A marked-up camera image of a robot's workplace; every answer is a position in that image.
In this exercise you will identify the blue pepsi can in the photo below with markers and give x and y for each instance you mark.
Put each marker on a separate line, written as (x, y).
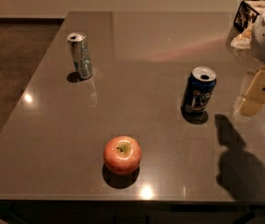
(199, 89)

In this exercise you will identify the black wire basket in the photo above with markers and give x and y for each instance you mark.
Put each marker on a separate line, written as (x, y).
(247, 13)

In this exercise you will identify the silver redbull can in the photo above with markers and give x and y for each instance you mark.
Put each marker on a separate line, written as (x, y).
(81, 58)

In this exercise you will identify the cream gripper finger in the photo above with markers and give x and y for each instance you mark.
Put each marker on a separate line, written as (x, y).
(253, 97)

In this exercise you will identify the red apple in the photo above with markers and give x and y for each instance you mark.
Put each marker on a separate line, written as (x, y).
(122, 155)

